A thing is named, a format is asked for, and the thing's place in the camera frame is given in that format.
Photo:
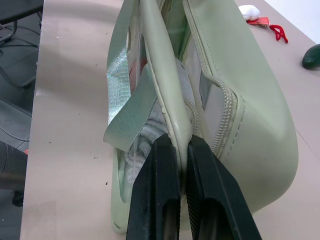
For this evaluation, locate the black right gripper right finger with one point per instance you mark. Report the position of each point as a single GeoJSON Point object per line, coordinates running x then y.
{"type": "Point", "coordinates": [220, 190]}

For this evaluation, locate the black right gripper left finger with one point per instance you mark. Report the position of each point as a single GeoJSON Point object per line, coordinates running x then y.
{"type": "Point", "coordinates": [150, 190]}

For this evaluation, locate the light green zip pouch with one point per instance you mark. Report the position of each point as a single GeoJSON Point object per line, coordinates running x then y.
{"type": "Point", "coordinates": [250, 100]}

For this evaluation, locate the grey towel in pouch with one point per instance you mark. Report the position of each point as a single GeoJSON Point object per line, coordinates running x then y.
{"type": "Point", "coordinates": [182, 82]}

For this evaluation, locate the dark grey robot leg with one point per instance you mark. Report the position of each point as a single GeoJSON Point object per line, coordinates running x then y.
{"type": "Point", "coordinates": [10, 165]}

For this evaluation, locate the dark green avocado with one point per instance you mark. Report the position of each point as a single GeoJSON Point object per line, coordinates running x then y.
{"type": "Point", "coordinates": [312, 58]}

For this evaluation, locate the black chair base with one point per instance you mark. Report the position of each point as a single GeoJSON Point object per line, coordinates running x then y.
{"type": "Point", "coordinates": [15, 15]}

